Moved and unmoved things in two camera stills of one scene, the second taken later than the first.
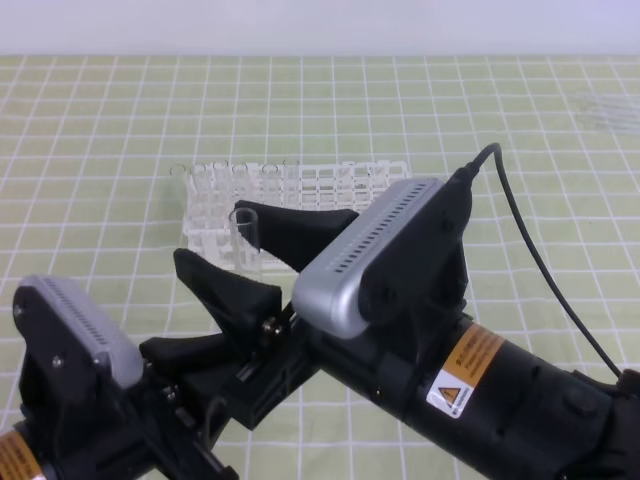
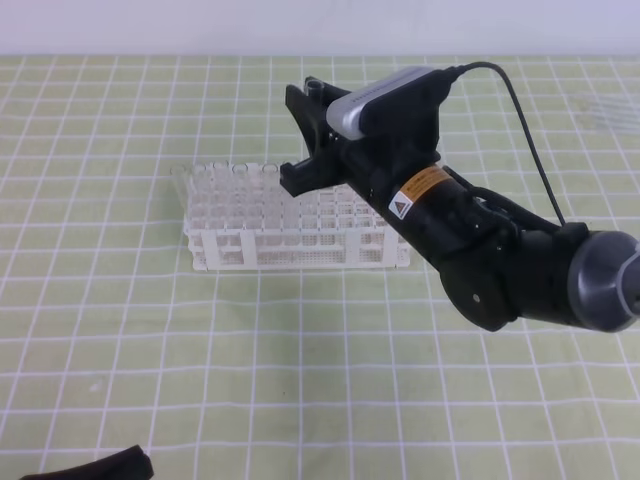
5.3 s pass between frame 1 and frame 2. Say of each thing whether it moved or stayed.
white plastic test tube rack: stayed
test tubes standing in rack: stayed
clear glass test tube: moved
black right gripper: moved
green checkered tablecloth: stayed
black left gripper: moved
